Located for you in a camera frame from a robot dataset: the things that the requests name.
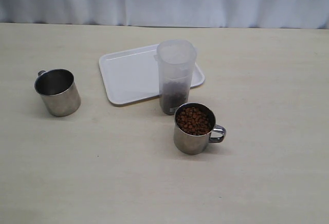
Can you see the steel mug with kibble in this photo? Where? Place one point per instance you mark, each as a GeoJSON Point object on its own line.
{"type": "Point", "coordinates": [195, 128]}

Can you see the white curtain backdrop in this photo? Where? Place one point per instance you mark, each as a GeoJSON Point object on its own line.
{"type": "Point", "coordinates": [310, 14]}

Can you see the white plastic tray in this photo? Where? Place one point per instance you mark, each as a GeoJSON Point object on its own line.
{"type": "Point", "coordinates": [132, 75]}

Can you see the clear plastic tall container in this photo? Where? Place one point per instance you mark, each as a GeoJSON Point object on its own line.
{"type": "Point", "coordinates": [176, 60]}

